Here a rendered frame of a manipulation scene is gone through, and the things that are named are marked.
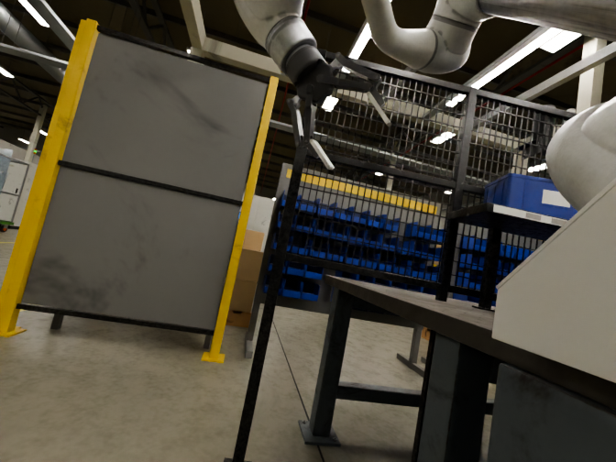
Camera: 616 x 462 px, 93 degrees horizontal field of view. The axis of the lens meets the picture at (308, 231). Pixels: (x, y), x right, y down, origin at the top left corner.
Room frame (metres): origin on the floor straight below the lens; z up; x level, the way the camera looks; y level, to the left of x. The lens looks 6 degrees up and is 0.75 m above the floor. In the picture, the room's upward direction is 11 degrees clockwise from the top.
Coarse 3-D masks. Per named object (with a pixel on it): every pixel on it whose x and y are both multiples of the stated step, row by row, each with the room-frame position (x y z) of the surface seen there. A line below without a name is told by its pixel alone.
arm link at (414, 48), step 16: (368, 0) 0.56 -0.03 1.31; (384, 0) 0.57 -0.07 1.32; (368, 16) 0.61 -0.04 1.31; (384, 16) 0.60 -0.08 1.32; (384, 32) 0.64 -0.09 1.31; (400, 32) 0.68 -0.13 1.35; (416, 32) 0.71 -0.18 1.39; (432, 32) 0.73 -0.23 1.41; (384, 48) 0.70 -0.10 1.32; (400, 48) 0.70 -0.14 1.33; (416, 48) 0.72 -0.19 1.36; (432, 48) 0.73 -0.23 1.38; (416, 64) 0.77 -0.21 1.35
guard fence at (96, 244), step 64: (128, 64) 1.85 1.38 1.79; (192, 64) 1.92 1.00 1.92; (64, 128) 1.77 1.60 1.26; (128, 128) 1.87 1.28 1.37; (192, 128) 1.94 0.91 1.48; (256, 128) 2.02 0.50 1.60; (64, 192) 1.82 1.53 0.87; (128, 192) 1.88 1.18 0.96; (192, 192) 1.94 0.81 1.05; (64, 256) 1.84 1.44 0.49; (128, 256) 1.90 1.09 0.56; (192, 256) 1.97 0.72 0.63; (0, 320) 1.77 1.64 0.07; (128, 320) 1.91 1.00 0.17; (192, 320) 1.99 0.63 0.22
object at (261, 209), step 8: (256, 200) 6.74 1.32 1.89; (264, 200) 6.77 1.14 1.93; (272, 200) 6.82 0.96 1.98; (240, 208) 6.68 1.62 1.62; (256, 208) 6.75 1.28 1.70; (264, 208) 6.78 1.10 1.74; (272, 208) 6.81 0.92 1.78; (256, 216) 6.75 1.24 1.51; (264, 216) 6.79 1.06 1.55; (248, 224) 6.73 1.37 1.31; (256, 224) 6.76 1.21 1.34; (264, 224) 6.79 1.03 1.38; (264, 232) 6.80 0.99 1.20; (264, 240) 6.81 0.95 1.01; (264, 248) 6.82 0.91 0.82
